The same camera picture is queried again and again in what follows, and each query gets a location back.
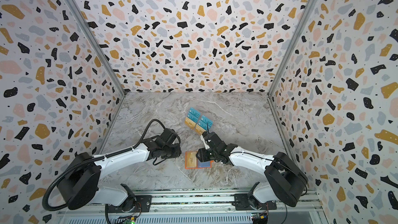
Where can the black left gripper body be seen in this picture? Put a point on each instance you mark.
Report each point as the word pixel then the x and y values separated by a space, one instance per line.
pixel 173 151

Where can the orange card holder wallet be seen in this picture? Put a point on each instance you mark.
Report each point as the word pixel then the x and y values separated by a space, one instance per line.
pixel 204 165

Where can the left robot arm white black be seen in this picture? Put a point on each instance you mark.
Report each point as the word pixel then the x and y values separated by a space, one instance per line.
pixel 81 186

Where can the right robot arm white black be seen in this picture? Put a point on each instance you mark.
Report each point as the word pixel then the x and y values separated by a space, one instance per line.
pixel 285 182

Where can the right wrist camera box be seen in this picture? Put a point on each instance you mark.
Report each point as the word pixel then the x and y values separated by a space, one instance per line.
pixel 204 142

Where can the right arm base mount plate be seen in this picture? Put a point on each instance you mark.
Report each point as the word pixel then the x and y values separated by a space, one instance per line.
pixel 243 202

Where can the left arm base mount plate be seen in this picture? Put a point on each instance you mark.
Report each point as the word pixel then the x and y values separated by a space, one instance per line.
pixel 137 205

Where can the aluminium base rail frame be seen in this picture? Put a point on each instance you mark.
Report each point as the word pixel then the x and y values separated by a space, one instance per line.
pixel 217 206

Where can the aluminium corner post left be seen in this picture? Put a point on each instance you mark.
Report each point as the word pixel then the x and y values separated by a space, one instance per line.
pixel 74 9

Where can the aluminium corner post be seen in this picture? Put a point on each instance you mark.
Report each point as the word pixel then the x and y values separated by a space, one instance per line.
pixel 74 9
pixel 294 40

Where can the aluminium corner post right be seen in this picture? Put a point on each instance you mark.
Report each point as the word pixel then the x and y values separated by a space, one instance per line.
pixel 294 40

